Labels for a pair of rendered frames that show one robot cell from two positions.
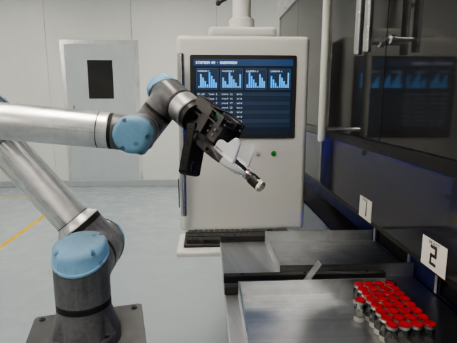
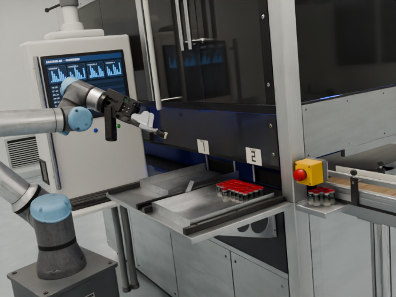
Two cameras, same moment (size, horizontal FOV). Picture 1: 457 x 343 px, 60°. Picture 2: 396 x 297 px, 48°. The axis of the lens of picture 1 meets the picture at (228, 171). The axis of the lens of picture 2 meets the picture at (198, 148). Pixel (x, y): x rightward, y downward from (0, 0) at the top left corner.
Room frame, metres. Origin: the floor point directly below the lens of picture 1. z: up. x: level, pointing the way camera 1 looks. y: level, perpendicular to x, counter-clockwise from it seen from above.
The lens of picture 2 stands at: (-0.57, 0.53, 1.39)
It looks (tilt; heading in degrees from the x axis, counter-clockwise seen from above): 11 degrees down; 332
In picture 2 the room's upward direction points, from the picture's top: 6 degrees counter-clockwise
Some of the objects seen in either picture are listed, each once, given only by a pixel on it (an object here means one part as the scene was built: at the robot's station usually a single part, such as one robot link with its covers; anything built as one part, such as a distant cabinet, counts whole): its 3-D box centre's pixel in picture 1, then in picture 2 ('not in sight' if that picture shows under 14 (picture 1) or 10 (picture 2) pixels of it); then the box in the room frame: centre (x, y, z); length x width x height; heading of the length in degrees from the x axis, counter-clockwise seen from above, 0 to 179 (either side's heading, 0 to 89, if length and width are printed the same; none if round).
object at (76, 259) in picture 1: (82, 267); (52, 218); (0.82, 0.32, 0.96); 0.13 x 0.12 x 0.14; 4
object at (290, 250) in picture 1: (331, 251); (188, 178); (1.06, -0.29, 0.90); 0.34 x 0.26 x 0.04; 93
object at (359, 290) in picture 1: (373, 312); (232, 194); (0.72, -0.29, 0.90); 0.18 x 0.02 x 0.05; 3
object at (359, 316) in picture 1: (359, 309); (225, 194); (0.73, -0.26, 0.90); 0.02 x 0.02 x 0.05
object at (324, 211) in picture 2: not in sight; (325, 205); (0.47, -0.48, 0.87); 0.14 x 0.13 x 0.02; 93
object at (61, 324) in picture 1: (85, 318); (59, 253); (0.81, 0.32, 0.84); 0.15 x 0.15 x 0.10
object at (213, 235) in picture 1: (239, 236); (109, 194); (1.41, -0.04, 0.82); 0.40 x 0.14 x 0.02; 93
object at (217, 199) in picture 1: (240, 131); (86, 112); (1.62, -0.05, 1.19); 0.50 x 0.19 x 0.78; 93
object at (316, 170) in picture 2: not in sight; (310, 171); (0.48, -0.44, 0.99); 0.08 x 0.07 x 0.07; 93
